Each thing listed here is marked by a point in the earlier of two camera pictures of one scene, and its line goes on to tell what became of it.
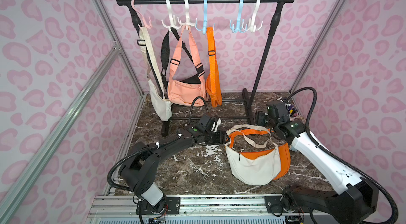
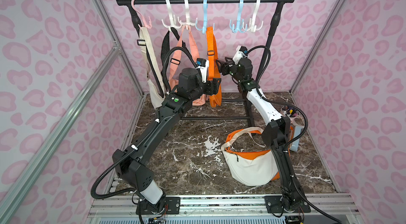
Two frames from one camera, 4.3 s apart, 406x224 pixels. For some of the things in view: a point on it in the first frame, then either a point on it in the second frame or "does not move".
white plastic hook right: x=252 y=27 does not move
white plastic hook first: x=172 y=19 does not move
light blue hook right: x=240 y=22 does not move
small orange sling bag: x=213 y=83 does not move
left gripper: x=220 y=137 to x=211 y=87
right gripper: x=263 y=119 to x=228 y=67
